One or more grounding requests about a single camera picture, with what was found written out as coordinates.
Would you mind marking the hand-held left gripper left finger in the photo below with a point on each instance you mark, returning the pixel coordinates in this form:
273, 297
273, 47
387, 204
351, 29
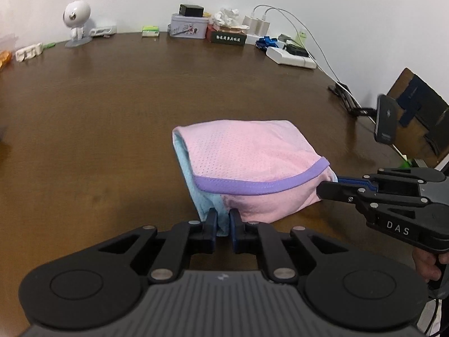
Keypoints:
210, 228

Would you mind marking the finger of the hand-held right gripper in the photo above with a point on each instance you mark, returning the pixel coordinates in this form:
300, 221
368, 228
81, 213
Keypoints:
403, 177
340, 191

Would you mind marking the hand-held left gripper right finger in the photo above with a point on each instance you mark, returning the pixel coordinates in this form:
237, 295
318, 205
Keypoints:
235, 228

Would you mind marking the pink blue mesh garment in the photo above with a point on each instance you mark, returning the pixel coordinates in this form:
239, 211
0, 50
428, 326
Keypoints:
252, 154

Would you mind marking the person's right hand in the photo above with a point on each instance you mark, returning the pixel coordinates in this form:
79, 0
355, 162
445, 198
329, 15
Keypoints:
426, 265

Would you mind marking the green roller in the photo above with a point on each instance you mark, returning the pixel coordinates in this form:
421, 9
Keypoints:
407, 164

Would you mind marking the cardboard box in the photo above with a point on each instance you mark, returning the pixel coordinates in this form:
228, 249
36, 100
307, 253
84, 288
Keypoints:
414, 130

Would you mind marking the black phone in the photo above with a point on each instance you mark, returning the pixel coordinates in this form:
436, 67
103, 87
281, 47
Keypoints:
387, 119

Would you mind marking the white power strip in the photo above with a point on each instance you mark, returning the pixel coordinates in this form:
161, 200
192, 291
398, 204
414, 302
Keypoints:
291, 59

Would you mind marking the black battery charger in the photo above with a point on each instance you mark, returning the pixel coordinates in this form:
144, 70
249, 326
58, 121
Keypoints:
296, 50

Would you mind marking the small green bottle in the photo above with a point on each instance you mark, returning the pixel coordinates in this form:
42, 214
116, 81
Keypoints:
302, 37

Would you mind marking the grey adapter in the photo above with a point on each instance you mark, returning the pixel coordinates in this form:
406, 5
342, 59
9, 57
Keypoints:
284, 38

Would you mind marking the white socket block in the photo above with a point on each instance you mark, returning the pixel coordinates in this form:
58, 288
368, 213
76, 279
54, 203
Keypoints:
254, 39

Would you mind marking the white charger plug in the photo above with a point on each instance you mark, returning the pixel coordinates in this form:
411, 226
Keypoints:
250, 24
263, 27

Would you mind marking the dark green tissue box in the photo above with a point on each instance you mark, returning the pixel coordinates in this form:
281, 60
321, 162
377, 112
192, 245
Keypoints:
226, 38

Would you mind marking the grey metal tin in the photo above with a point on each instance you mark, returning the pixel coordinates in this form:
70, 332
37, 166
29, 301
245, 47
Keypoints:
187, 27

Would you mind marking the green white packet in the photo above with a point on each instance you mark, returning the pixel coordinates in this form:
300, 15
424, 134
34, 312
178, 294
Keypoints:
151, 31

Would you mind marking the small black box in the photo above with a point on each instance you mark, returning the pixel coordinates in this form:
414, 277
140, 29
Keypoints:
191, 9

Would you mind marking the white plastic clip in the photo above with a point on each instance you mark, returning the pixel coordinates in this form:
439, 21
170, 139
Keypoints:
103, 31
28, 52

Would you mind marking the small green strip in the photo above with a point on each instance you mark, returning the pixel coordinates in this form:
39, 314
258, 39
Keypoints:
49, 45

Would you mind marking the white astronaut figurine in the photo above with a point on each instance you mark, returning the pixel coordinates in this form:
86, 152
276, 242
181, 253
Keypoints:
75, 14

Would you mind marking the clear box of orange peels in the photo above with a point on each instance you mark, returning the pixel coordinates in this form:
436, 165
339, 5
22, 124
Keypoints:
4, 58

